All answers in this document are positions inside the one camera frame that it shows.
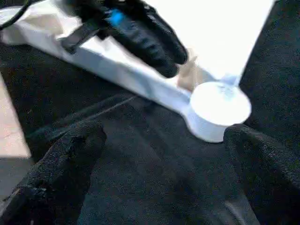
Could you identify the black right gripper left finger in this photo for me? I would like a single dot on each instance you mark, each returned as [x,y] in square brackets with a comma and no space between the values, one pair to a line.
[56,183]

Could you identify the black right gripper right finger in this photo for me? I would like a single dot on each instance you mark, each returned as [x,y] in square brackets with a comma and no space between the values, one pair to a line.
[272,183]

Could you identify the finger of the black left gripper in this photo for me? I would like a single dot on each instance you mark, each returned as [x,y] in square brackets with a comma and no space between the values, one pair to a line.
[168,35]

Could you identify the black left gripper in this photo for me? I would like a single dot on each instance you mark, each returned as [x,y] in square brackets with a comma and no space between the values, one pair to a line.
[96,16]

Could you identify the white plastic table top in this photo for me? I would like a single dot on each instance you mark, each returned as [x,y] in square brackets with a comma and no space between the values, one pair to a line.
[215,37]

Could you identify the black work mat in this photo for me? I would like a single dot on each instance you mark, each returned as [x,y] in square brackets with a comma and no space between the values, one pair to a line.
[154,168]

